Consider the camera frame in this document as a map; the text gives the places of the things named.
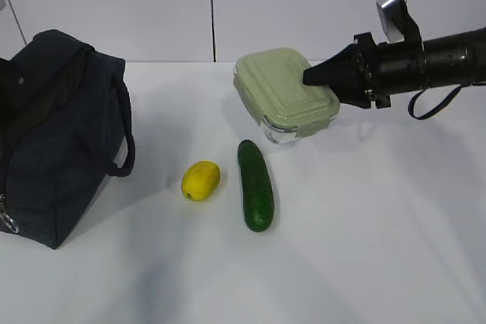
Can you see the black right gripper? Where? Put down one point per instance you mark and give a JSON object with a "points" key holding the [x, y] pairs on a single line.
{"points": [[340, 73]]}

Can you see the glass container with green lid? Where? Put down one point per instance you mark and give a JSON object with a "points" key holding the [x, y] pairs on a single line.
{"points": [[270, 86]]}

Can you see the green cucumber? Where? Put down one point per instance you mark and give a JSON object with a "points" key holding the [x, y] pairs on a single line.
{"points": [[256, 187]]}

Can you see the yellow lemon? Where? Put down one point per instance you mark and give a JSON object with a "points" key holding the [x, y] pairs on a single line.
{"points": [[200, 180]]}

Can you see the dark navy fabric lunch bag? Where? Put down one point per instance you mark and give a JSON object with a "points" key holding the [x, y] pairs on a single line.
{"points": [[65, 126]]}

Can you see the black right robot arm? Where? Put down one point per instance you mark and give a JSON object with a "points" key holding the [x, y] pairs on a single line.
{"points": [[417, 65]]}

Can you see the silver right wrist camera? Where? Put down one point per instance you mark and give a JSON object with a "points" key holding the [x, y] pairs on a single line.
{"points": [[390, 14]]}

